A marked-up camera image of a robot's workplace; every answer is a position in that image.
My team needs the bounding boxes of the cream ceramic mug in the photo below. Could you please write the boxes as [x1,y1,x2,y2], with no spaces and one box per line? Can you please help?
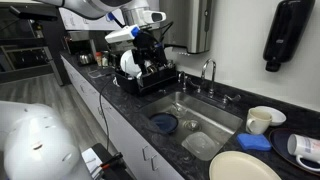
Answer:
[245,107,273,136]

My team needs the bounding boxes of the red capped spice bottle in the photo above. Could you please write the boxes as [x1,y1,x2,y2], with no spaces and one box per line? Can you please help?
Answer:
[95,51,103,67]

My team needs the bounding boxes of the white wall cabinet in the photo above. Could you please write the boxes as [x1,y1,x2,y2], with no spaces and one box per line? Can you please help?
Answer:
[58,7,126,32]

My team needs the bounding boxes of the clear plastic container lid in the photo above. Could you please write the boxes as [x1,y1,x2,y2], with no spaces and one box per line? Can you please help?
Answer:
[181,131,222,162]

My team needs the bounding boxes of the stainless steel cup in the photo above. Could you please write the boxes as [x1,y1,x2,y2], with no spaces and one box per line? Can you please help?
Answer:
[145,63,159,75]

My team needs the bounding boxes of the clear drinking glass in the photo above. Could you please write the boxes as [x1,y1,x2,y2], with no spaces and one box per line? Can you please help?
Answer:
[171,101,188,119]

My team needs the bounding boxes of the cream dinner plate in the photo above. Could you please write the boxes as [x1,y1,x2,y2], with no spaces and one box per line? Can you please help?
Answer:
[208,150,283,180]

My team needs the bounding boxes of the metal sink drain strainer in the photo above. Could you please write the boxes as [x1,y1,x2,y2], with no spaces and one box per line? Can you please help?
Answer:
[182,119,202,132]

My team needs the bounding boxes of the black soap dispenser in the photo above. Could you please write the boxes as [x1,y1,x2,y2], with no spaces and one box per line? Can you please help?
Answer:
[262,0,316,73]

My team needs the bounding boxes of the black coffee maker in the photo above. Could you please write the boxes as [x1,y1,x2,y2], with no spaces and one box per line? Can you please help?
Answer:
[64,30,98,66]

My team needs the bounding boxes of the black orange tipped tool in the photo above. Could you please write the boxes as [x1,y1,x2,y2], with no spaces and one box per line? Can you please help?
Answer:
[98,152,124,169]

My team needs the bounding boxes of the dark metal shelf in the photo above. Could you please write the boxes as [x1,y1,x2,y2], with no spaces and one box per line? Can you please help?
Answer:
[0,6,64,84]

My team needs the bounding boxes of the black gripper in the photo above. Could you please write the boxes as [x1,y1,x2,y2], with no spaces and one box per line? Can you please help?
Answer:
[132,30,167,68]

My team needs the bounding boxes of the black dish rack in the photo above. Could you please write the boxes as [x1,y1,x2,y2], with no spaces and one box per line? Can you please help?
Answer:
[114,59,178,98]

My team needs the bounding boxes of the stainless paper towel dispenser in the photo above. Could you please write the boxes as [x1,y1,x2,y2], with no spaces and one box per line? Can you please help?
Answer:
[158,0,214,55]

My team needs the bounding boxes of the stainless steel sink basin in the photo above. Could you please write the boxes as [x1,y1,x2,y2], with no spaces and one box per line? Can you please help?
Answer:
[139,91,244,162]

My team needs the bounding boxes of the chrome faucet lever handle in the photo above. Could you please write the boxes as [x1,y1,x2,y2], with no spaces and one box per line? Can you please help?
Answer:
[187,77,202,94]

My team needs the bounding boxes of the chrome side sprayer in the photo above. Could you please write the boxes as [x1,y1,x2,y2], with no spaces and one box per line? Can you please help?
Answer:
[222,93,242,105]

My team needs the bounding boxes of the white bowl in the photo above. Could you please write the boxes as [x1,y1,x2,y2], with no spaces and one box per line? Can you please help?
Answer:
[253,105,287,127]

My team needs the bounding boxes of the white printed mug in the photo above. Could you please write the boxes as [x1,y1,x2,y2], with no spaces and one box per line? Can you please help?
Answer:
[287,133,320,173]

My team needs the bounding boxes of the thin black hanging cable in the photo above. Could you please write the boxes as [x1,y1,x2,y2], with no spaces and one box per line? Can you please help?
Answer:
[98,73,117,152]

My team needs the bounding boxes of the small glass bottle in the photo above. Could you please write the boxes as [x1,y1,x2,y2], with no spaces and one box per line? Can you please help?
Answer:
[101,50,111,68]

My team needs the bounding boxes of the blue ceramic plate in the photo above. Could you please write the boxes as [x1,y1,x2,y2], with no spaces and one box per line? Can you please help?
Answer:
[148,112,180,135]

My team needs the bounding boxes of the dark blue plate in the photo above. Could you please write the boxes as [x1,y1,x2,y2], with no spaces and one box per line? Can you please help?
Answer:
[268,128,320,177]

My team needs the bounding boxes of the black equipment box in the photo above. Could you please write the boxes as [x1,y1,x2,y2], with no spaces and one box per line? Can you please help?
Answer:
[81,143,134,180]

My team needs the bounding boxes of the tall chrome gooseneck faucet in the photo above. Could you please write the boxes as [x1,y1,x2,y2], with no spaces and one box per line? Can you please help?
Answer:
[200,58,217,99]

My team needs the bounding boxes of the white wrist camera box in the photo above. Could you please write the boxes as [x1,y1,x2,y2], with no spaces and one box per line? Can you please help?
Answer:
[104,24,141,45]

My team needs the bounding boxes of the white base cabinets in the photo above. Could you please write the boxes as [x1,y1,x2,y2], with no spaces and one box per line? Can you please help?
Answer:
[60,55,185,180]

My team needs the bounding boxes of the small chrome faucet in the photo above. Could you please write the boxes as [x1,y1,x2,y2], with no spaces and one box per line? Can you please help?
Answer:
[177,71,188,93]

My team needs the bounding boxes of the blue sponge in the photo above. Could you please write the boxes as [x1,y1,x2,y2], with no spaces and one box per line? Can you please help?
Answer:
[236,132,273,152]

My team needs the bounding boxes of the white plate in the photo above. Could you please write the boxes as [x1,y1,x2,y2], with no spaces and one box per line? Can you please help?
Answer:
[119,49,143,78]

